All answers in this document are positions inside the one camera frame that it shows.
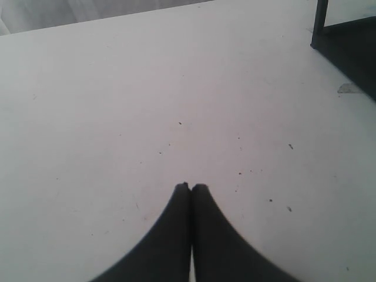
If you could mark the clear tape piece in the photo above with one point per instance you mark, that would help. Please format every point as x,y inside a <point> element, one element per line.
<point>349,88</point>

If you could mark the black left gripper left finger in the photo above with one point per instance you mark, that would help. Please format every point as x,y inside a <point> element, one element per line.
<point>164,253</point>

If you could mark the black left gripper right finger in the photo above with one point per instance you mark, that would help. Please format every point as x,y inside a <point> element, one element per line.
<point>219,252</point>

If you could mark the black metal shelf rack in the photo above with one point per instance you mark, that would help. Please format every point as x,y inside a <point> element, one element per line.
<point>349,46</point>

